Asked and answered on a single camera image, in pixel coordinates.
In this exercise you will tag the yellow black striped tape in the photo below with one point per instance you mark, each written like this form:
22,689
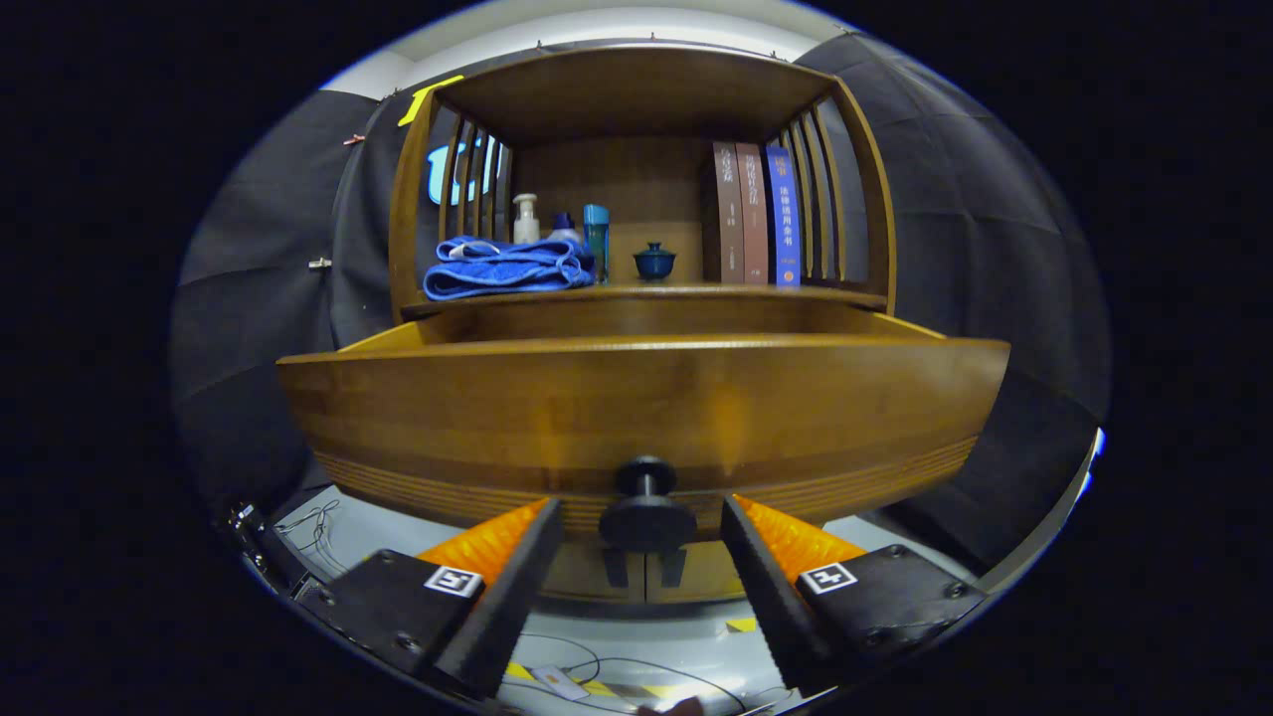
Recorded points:
607,688

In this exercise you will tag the wooden drawer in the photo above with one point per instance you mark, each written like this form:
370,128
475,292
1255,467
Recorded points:
497,418

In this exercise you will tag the small white card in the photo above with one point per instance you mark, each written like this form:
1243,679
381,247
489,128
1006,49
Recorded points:
559,682

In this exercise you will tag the blue lidded teacup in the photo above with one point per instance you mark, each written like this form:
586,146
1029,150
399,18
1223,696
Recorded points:
654,264

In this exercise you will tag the white lotion bottle blue cap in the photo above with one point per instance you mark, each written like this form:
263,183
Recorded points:
565,231

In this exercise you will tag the blue book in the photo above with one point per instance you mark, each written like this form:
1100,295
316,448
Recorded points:
783,219

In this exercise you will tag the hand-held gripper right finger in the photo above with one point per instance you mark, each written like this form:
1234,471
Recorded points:
771,597

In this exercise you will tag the folded blue towel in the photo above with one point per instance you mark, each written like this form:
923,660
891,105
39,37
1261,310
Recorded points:
497,273

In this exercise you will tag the dark brown book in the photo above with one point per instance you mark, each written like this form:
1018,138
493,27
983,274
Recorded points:
728,219

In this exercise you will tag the teal clear bottle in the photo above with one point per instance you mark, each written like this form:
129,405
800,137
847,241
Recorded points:
597,239

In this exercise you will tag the white pump bottle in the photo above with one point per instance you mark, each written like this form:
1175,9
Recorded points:
526,227

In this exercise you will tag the wooden countertop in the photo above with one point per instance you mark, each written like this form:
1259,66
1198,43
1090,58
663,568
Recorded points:
696,292

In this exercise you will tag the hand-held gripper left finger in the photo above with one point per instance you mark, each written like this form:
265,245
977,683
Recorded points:
512,597

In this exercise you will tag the yellow tape piece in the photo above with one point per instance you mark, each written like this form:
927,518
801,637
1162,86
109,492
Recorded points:
742,625

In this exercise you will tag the wooden cabinet door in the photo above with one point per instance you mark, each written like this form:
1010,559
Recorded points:
711,575
577,575

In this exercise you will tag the reddish brown book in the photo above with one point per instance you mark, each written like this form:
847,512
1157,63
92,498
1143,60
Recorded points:
753,219

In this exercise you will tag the wooden cabinet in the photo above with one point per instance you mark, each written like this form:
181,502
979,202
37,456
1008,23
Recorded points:
617,189

